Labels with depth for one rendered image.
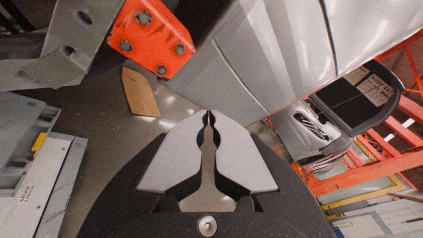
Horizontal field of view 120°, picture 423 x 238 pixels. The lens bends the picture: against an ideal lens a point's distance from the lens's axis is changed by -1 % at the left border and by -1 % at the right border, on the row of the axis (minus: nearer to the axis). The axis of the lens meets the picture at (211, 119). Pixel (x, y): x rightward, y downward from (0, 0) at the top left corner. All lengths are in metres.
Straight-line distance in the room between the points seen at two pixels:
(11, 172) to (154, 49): 0.69
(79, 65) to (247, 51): 0.30
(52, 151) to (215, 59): 0.83
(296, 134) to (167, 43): 2.14
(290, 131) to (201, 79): 1.97
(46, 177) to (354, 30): 1.18
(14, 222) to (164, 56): 0.77
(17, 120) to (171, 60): 0.69
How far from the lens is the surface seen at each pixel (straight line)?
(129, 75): 1.60
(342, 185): 3.35
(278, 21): 0.37
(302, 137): 2.25
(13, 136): 0.79
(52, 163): 0.91
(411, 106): 3.82
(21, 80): 0.29
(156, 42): 0.20
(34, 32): 0.35
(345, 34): 0.54
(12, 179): 0.82
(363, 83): 3.19
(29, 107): 0.86
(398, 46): 7.45
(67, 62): 0.24
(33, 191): 0.87
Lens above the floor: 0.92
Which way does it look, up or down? 23 degrees down
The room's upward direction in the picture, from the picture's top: 55 degrees clockwise
